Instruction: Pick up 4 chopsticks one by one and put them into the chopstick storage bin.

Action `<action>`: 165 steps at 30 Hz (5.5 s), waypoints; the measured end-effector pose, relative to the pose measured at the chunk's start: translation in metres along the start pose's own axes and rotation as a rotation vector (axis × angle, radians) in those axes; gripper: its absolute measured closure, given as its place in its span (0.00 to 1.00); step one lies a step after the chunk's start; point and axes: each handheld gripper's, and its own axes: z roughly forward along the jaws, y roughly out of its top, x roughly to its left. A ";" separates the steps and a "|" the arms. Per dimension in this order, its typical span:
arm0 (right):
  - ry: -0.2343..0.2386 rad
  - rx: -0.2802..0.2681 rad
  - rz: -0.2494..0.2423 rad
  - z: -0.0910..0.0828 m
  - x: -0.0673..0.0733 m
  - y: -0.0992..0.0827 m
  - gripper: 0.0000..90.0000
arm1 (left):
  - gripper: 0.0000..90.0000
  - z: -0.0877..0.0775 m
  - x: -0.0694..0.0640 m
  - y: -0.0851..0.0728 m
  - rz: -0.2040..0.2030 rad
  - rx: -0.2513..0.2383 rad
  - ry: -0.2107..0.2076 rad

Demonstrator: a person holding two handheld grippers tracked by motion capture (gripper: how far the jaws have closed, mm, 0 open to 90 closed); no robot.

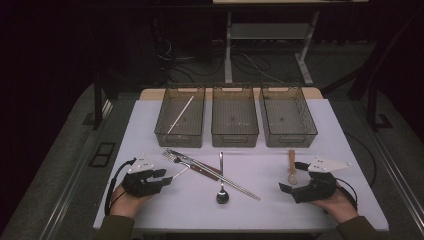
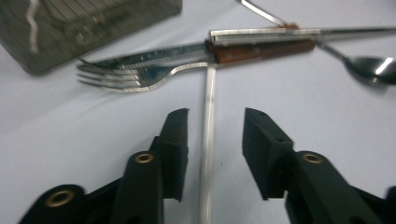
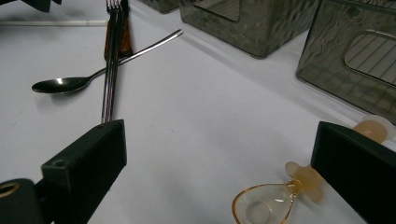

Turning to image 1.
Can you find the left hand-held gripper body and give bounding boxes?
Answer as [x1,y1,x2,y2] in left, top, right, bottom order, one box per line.
[120,155,163,199]

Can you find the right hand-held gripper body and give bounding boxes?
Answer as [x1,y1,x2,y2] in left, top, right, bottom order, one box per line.
[291,155,352,205]

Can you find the smoky translucent plastic bin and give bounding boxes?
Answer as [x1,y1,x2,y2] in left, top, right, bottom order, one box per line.
[154,83,206,149]
[259,83,318,149]
[211,83,260,148]

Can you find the dark metal spoon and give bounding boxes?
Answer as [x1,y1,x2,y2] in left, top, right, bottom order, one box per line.
[215,151,231,205]

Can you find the person's left hand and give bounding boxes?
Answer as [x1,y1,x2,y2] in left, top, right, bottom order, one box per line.
[108,184,153,220]

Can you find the person's right hand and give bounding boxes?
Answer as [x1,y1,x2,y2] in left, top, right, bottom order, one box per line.
[310,189,360,225]

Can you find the amber wooden spoon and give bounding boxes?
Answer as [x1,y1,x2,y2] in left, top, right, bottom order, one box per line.
[287,148,299,186]

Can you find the black floor socket plate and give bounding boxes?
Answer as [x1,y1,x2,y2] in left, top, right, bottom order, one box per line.
[88,142,117,168]

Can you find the black metal stand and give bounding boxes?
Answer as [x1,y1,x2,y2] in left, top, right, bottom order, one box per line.
[81,71,105,131]
[366,83,394,132]

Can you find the white desk with metal legs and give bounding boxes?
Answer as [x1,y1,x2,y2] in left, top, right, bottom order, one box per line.
[212,0,369,86]

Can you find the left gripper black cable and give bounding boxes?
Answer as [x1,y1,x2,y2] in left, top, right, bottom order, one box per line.
[104,157,138,216]

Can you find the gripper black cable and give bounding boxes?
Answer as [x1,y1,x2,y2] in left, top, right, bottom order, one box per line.
[104,157,138,216]
[334,177,359,212]

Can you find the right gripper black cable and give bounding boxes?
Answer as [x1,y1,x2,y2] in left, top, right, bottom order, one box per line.
[334,177,359,212]

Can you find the wooden-handled fork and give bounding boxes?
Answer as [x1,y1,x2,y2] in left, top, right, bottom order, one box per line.
[162,148,222,182]

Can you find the wooden-handled knife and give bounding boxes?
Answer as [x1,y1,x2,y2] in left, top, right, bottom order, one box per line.
[173,153,224,178]

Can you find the black floor cable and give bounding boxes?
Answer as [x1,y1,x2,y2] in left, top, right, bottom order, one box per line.
[344,131,379,188]
[166,56,228,84]

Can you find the aluminium floor rail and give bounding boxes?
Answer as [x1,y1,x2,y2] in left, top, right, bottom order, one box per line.
[366,129,424,228]
[41,99,114,240]

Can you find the white floor cable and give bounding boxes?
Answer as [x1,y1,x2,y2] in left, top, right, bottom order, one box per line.
[239,53,284,84]

